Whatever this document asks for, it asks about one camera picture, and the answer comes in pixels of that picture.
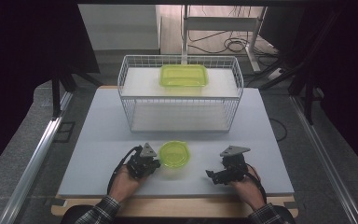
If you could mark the black metal stand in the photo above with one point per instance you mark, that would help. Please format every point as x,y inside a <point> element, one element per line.
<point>308,93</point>
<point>56,93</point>

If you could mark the white power strip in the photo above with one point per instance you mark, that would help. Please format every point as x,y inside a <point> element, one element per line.
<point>276,74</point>

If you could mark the white desk frame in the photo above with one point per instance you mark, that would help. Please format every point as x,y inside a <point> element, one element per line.
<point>220,23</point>

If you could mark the rectangular green plastic container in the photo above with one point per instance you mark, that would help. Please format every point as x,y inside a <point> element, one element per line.
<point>183,75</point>

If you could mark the white cabinet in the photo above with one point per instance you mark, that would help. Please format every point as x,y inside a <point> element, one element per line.
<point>121,28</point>

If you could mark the person's right hand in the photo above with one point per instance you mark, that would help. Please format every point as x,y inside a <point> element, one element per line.
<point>248,189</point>

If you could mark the person's left hand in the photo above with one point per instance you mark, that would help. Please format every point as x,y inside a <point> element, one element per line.
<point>126,185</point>

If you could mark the round green plastic container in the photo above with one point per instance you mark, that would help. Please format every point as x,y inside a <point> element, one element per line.
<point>174,154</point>

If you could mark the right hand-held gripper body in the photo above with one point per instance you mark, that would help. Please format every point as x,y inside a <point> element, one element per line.
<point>233,166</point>

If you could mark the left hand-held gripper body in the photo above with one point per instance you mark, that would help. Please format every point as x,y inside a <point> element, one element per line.
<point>141,163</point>

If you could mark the aluminium rail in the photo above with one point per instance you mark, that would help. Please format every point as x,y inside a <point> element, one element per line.
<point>34,161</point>
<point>323,155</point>

